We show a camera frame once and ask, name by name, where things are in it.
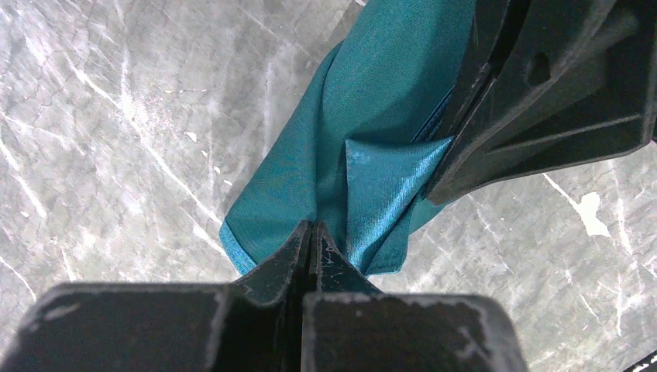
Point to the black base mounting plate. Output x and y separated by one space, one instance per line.
646 364

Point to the teal cloth napkin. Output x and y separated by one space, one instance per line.
362 142

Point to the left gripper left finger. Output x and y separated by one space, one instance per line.
251 324

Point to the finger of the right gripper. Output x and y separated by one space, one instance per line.
592 98
485 102

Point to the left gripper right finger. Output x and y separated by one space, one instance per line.
351 325

